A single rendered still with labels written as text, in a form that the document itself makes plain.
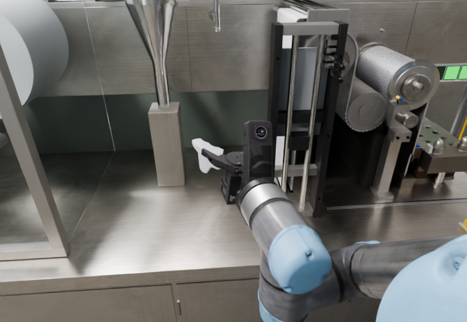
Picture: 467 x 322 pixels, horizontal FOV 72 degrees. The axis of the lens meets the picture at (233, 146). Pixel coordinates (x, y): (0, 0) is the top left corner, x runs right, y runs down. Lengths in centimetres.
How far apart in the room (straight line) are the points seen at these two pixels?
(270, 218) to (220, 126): 89
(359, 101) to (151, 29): 61
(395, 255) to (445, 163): 79
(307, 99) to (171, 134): 43
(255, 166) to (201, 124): 79
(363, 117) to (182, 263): 65
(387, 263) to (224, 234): 56
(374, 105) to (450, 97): 237
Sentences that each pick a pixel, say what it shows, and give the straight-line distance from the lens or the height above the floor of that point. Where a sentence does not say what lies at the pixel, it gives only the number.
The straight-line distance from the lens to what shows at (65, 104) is 101.
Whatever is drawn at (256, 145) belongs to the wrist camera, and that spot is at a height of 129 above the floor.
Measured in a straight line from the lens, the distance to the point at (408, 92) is 104.
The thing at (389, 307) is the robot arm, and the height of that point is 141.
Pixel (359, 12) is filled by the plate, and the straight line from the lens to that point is 130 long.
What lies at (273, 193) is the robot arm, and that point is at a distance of 49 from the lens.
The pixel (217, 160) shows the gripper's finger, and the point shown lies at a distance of 58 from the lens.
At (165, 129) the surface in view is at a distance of 102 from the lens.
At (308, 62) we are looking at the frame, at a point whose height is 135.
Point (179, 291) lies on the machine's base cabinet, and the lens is 96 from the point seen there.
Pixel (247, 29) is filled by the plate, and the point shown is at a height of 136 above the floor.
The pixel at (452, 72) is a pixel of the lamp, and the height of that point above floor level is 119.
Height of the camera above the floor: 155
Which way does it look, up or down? 29 degrees down
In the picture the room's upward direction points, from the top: 1 degrees counter-clockwise
